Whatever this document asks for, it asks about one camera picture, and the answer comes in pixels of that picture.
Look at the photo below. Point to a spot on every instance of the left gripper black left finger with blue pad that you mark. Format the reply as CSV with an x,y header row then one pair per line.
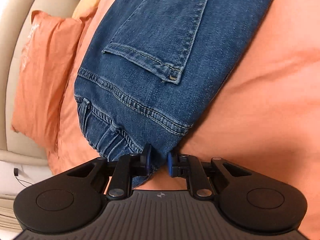
x,y
114,178

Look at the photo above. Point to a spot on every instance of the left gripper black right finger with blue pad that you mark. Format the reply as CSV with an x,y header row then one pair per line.
x,y
205,180

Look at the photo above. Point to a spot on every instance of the blue denim jeans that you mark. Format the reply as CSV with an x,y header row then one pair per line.
x,y
152,68

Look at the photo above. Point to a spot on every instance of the orange bed sheet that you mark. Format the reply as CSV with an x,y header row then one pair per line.
x,y
266,117

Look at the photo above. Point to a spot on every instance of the left orange pillow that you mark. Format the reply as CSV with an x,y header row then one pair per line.
x,y
46,60

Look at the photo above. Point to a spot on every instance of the small yellow cushion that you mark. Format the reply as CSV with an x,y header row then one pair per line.
x,y
83,7

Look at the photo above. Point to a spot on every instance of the beige padded headboard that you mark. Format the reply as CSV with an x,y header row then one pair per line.
x,y
15,27

